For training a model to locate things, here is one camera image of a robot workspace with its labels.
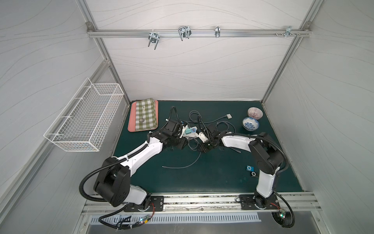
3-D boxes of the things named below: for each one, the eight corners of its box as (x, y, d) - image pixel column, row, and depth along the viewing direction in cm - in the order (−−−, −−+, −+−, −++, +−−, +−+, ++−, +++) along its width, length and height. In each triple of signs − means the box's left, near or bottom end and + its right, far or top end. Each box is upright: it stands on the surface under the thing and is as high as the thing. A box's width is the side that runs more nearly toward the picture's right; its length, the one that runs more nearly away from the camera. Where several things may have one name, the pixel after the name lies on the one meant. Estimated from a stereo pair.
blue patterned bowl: (244, 130, 102) (245, 128, 100) (240, 118, 109) (241, 116, 107) (260, 130, 102) (261, 128, 100) (255, 118, 109) (256, 116, 108)
